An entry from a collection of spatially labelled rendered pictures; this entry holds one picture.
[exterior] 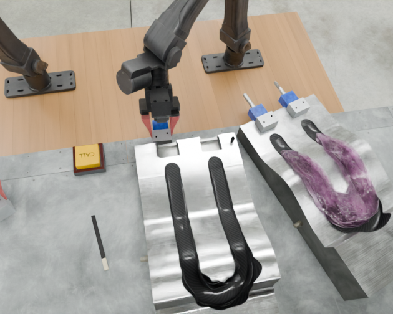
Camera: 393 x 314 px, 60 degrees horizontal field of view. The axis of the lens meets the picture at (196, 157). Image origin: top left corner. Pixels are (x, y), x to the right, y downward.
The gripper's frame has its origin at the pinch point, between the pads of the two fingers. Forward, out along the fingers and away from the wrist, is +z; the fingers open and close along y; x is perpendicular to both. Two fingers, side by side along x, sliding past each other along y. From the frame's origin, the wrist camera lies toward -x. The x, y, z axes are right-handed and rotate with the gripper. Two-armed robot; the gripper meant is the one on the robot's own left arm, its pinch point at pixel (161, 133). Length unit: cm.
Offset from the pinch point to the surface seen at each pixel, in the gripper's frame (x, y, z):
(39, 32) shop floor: 156, -66, 10
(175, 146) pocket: -6.0, 3.2, 0.7
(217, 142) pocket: -5.7, 14.3, 1.2
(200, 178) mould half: -16.0, 8.0, 4.3
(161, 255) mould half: -32.8, -3.2, 9.9
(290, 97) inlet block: 4.6, 37.8, -5.4
